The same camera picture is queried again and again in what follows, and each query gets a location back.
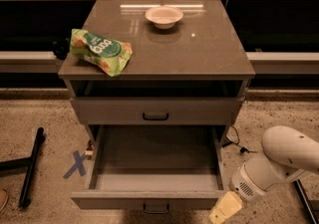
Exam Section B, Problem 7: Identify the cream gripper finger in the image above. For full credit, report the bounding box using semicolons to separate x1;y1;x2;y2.
208;207;232;224

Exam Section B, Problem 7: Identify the grey drawer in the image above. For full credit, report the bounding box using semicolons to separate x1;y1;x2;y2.
72;125;227;214
71;98;242;125

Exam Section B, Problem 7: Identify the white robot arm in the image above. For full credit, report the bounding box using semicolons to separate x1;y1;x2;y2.
208;125;319;224

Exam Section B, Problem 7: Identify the grey top drawer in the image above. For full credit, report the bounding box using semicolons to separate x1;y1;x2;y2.
71;98;242;125

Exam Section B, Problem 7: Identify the grey drawer cabinet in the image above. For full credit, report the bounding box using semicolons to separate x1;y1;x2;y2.
59;0;254;141

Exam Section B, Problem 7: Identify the black stand leg right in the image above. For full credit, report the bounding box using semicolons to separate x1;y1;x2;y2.
293;180;319;224

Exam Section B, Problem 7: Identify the black stand leg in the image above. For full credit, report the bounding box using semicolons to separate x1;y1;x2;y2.
293;180;319;224
0;127;46;208

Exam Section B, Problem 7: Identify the blue tape cross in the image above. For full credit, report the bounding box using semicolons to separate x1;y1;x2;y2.
63;150;86;179

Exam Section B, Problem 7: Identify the green snack bag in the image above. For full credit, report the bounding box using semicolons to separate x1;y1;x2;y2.
70;29;133;77

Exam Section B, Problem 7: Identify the black stand leg left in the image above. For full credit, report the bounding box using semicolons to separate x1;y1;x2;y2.
0;127;46;208

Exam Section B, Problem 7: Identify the white bowl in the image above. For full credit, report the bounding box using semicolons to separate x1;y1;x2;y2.
145;6;183;29

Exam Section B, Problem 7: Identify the shoe tip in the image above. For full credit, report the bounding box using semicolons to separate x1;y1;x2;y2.
0;189;8;212

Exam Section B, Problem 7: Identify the black object behind cabinet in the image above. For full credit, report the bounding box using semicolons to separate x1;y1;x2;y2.
52;38;70;60

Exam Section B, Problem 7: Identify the black cable on floor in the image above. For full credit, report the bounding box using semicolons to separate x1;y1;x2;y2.
221;124;258;154

